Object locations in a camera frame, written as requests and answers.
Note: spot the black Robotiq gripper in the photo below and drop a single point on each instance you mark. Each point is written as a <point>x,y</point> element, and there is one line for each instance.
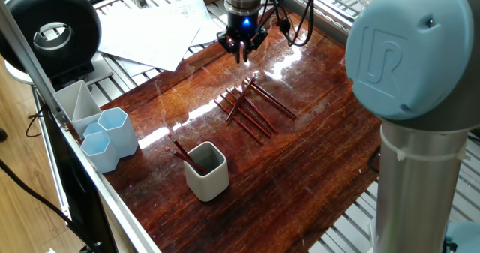
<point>243,26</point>

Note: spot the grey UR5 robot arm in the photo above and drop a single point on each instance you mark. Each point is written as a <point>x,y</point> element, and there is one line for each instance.
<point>412,50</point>

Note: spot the white square ceramic pen holder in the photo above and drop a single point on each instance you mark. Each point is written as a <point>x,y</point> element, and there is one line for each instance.
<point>206,185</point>

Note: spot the light blue hexagonal pen holder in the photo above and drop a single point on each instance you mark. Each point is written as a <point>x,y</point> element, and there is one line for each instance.
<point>123,140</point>

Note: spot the white divided square pen holder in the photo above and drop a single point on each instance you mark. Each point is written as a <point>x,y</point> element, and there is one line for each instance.
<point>88,123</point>

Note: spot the white paper sheet stack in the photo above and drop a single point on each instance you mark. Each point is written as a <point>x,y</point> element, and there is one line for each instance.
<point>150,35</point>

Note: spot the red-brown wooden board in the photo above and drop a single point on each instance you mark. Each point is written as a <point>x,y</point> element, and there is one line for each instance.
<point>300,189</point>

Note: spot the black monitor panel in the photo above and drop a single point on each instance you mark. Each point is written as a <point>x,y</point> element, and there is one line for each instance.
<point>82,208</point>

